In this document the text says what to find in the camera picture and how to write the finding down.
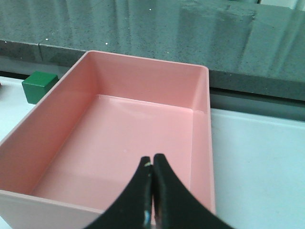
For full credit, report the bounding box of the pink plastic bin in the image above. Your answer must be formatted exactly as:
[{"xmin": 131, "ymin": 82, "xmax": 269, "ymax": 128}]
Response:
[{"xmin": 0, "ymin": 51, "xmax": 215, "ymax": 229}]

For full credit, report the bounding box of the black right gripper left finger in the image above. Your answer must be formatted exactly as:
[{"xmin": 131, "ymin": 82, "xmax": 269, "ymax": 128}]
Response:
[{"xmin": 86, "ymin": 156, "xmax": 153, "ymax": 229}]

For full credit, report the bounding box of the green cube near bin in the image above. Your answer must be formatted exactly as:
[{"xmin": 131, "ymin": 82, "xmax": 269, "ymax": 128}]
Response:
[{"xmin": 22, "ymin": 71, "xmax": 59, "ymax": 104}]

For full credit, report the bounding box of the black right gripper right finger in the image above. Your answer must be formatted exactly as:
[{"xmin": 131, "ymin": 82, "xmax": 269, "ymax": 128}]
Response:
[{"xmin": 152, "ymin": 154, "xmax": 231, "ymax": 229}]

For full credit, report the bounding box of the grey granite ledge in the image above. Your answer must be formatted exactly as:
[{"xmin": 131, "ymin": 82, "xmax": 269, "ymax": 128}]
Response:
[{"xmin": 0, "ymin": 0, "xmax": 305, "ymax": 120}]

